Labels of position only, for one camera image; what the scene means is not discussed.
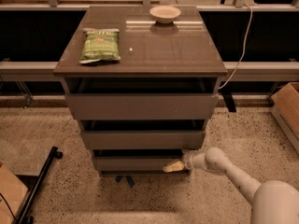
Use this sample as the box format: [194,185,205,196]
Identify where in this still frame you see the white cable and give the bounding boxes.
[218,4,254,91]

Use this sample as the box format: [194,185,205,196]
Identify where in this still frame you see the cardboard box right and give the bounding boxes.
[271,82,299,154]

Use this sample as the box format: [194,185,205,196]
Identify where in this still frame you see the blue tape cross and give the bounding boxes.
[115,175,135,189]

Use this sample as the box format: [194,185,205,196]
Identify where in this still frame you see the black cable left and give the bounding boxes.
[0,192,19,223]

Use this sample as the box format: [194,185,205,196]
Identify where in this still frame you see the grey middle drawer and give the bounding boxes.
[81,119,206,149]

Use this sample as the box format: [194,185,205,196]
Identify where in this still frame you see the grey drawer cabinet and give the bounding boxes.
[52,5,228,176]

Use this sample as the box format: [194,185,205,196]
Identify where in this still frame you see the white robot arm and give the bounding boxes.
[163,147,299,224]

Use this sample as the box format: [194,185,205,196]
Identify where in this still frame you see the green chip bag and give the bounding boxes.
[79,28,121,64]

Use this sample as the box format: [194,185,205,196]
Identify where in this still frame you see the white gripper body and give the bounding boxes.
[182,150,206,170]

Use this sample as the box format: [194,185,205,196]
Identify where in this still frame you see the grey drawer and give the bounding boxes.
[81,119,206,149]
[92,149,184,172]
[64,77,217,120]

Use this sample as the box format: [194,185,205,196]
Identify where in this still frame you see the grey bottom drawer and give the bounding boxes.
[92,149,184,172]

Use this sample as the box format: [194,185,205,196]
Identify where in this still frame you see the beige bowl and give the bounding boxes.
[149,6,181,24]

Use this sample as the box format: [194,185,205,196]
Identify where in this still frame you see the black wheeled stand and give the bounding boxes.
[14,147,63,224]

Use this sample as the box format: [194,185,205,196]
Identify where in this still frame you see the black bracket leg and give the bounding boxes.
[221,84,236,113]

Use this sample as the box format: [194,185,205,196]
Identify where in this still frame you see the grey top drawer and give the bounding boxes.
[64,77,217,120]

